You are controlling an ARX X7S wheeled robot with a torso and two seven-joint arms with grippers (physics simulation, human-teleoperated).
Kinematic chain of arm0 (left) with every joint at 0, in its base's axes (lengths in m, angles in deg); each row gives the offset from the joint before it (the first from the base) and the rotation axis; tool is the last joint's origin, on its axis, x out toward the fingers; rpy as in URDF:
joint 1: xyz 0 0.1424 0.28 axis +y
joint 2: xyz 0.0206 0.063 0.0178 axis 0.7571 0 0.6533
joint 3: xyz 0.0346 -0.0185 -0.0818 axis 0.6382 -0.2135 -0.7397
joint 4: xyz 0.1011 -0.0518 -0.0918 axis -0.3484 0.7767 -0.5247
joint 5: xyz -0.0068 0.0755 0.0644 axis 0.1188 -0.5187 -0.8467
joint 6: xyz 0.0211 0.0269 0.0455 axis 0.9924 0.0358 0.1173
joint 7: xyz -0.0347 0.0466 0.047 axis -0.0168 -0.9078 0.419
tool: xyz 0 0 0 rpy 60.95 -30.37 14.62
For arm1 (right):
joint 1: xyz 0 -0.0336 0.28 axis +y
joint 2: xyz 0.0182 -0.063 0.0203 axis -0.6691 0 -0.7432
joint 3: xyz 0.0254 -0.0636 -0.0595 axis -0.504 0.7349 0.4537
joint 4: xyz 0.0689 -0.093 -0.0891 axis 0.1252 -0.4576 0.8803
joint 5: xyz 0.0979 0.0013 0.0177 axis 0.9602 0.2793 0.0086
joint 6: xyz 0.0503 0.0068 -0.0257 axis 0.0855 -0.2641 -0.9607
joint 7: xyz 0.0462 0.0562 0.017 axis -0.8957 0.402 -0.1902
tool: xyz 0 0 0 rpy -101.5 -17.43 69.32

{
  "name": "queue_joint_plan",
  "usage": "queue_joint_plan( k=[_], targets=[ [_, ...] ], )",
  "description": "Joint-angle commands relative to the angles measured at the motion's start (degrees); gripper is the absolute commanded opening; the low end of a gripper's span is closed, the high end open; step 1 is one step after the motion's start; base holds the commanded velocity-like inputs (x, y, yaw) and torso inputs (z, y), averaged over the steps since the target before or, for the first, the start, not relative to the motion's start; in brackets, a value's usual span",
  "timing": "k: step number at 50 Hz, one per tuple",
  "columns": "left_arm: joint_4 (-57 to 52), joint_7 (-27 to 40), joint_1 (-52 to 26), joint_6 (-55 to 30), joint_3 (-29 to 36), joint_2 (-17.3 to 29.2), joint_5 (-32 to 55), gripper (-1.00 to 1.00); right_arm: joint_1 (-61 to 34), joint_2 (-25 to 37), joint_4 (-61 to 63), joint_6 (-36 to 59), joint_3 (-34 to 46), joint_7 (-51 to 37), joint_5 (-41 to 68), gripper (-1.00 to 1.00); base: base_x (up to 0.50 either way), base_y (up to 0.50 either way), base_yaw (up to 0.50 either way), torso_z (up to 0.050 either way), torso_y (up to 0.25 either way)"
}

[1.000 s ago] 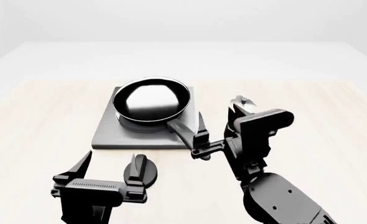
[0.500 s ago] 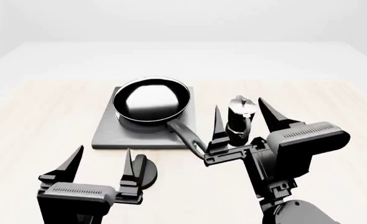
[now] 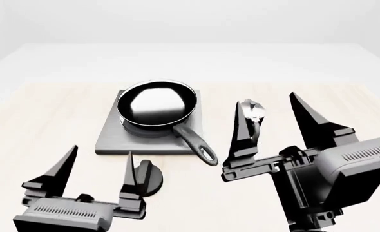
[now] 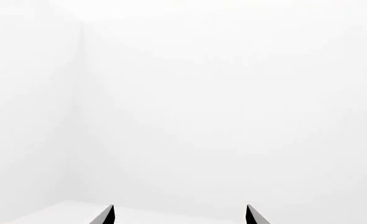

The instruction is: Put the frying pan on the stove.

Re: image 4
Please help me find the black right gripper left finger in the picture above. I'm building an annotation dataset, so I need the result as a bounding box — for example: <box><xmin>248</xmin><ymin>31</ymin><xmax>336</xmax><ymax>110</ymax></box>
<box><xmin>88</xmin><ymin>203</ymin><xmax>116</xmax><ymax>224</ymax></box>

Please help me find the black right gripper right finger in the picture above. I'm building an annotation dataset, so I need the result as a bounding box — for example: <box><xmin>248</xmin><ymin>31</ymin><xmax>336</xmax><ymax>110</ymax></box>
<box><xmin>246</xmin><ymin>203</ymin><xmax>272</xmax><ymax>224</ymax></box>

